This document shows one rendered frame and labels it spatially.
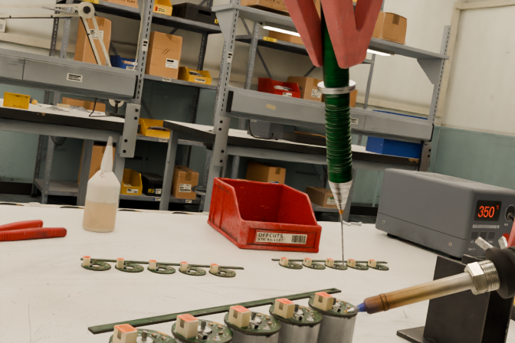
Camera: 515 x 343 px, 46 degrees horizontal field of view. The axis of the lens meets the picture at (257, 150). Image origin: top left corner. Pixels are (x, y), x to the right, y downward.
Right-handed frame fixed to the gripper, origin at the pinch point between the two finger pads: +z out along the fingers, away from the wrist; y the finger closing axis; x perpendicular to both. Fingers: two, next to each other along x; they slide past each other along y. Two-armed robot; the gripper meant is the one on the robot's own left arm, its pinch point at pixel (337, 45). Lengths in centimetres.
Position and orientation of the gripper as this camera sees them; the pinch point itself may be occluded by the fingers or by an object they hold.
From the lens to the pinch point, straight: 25.7
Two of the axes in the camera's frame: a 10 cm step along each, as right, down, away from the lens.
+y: -7.4, -1.6, 6.6
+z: 0.9, 9.4, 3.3
